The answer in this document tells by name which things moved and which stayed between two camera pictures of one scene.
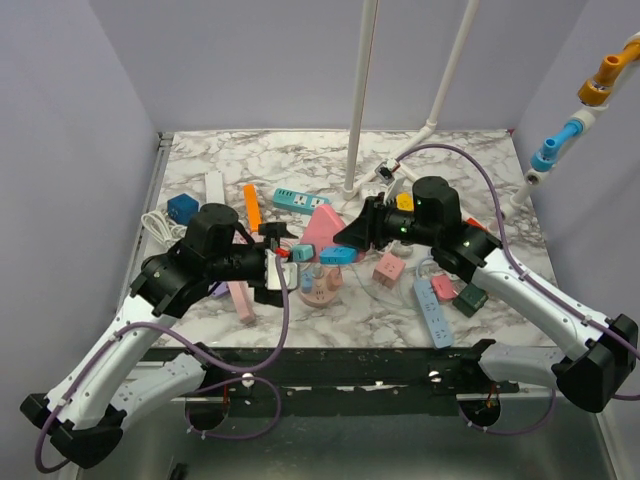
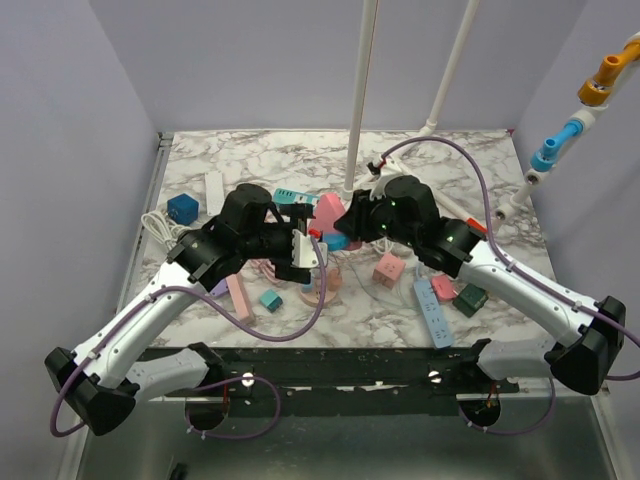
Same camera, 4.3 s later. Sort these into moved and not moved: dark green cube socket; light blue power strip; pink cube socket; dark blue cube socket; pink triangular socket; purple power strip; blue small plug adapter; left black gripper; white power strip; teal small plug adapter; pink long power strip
Moved: pink triangular socket; teal small plug adapter; left black gripper; blue small plug adapter
Not moved: pink cube socket; white power strip; dark green cube socket; pink long power strip; light blue power strip; dark blue cube socket; purple power strip
